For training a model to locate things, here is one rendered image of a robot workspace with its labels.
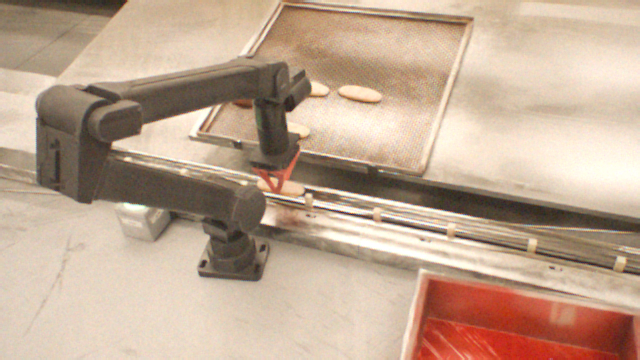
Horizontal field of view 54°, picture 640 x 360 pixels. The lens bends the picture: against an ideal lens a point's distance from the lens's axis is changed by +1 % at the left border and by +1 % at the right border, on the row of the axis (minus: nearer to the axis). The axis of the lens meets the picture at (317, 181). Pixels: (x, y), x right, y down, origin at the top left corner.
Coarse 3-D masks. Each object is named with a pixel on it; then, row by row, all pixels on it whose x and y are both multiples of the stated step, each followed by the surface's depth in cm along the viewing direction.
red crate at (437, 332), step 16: (432, 320) 103; (432, 336) 101; (448, 336) 100; (464, 336) 100; (480, 336) 100; (496, 336) 100; (512, 336) 100; (432, 352) 98; (448, 352) 98; (464, 352) 98; (480, 352) 98; (496, 352) 98; (512, 352) 97; (528, 352) 97; (544, 352) 97; (560, 352) 97; (576, 352) 97; (592, 352) 97; (608, 352) 96
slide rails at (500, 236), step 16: (144, 160) 137; (192, 176) 132; (224, 176) 131; (304, 192) 126; (304, 208) 122; (352, 208) 121; (368, 208) 121; (384, 208) 120; (384, 224) 117; (432, 224) 116; (464, 224) 116; (464, 240) 113; (496, 240) 112; (512, 240) 112; (528, 240) 112; (544, 240) 111; (528, 256) 109; (544, 256) 108; (576, 256) 108; (592, 256) 108; (608, 256) 107; (608, 272) 105; (624, 272) 105
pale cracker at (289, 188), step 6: (276, 180) 124; (258, 186) 124; (264, 186) 123; (276, 186) 122; (288, 186) 122; (294, 186) 122; (300, 186) 122; (270, 192) 123; (282, 192) 121; (288, 192) 121; (294, 192) 121; (300, 192) 121
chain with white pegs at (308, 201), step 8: (128, 160) 135; (184, 168) 131; (248, 184) 127; (280, 200) 126; (288, 200) 126; (304, 200) 122; (312, 200) 123; (320, 208) 123; (328, 208) 123; (376, 208) 118; (360, 216) 121; (368, 216) 120; (376, 216) 118; (400, 224) 118; (448, 224) 113; (432, 232) 116; (440, 232) 116; (448, 232) 114; (472, 240) 114; (480, 240) 114; (536, 240) 109; (512, 248) 112; (528, 248) 109; (552, 256) 110; (560, 256) 109; (592, 264) 108; (616, 264) 104; (624, 264) 104; (632, 272) 106
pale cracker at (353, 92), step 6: (342, 90) 139; (348, 90) 138; (354, 90) 138; (360, 90) 138; (366, 90) 137; (372, 90) 137; (348, 96) 138; (354, 96) 137; (360, 96) 137; (366, 96) 136; (372, 96) 136; (378, 96) 136
